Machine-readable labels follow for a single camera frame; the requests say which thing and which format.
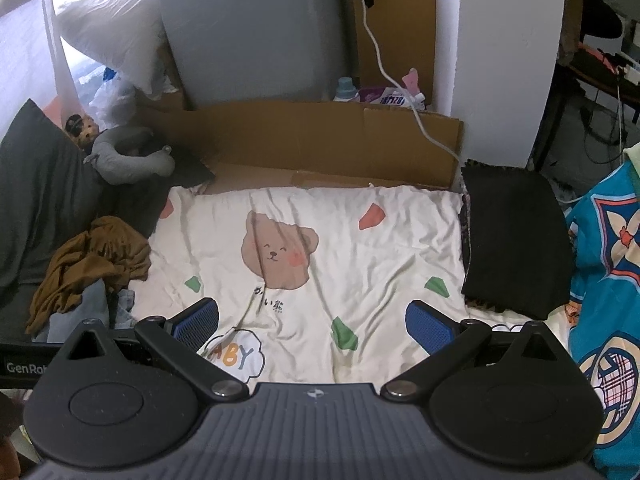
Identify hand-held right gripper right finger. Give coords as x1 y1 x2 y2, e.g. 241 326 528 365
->
381 300 583 401

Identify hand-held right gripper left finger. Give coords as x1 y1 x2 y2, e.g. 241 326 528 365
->
55 297 249 402

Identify brown printed t-shirt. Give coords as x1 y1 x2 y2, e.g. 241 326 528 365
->
26 216 152 335

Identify blue denim jeans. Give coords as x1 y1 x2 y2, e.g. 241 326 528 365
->
37 280 136 343

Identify leopard patterned cloth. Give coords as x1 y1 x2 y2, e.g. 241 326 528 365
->
457 192 473 266

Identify white bear printed blanket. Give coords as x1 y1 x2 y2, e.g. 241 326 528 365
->
127 185 576 386

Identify black folded cloth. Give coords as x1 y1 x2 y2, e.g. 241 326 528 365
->
460 159 576 321

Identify black crumpled cloth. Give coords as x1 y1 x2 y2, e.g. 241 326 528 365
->
97 142 217 238

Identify grey neck pillow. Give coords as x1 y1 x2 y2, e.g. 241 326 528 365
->
84 126 176 186

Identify dark grey pillow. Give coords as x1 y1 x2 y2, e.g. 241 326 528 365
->
0 99 108 343

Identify blue printed cloth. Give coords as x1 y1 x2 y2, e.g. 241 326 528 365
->
547 142 640 480

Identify brown cardboard sheet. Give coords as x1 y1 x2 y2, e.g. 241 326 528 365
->
137 100 463 196

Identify small brown plush toy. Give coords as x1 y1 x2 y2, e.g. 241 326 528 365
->
65 115 99 150

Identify crumpled clear plastic bag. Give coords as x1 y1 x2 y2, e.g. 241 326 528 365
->
87 67 138 131

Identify purple white detergent pouch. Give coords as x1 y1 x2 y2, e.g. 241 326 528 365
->
357 85 428 111

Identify grey plastic-wrapped mattress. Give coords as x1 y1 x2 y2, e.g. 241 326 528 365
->
147 0 358 111

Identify translucent plastic sheet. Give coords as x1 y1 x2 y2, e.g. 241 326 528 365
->
40 0 83 116

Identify white pillow in plastic bag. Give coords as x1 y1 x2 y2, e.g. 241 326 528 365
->
55 0 168 96

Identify dark desk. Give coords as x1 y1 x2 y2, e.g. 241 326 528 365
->
530 35 640 171

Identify tall brown cardboard panel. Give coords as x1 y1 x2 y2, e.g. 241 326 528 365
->
350 0 438 111

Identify white power strip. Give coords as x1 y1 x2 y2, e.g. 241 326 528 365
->
617 57 640 86

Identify dark hanging garment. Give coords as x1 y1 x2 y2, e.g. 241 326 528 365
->
557 0 626 66

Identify white cable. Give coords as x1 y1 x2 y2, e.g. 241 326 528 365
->
350 0 461 161

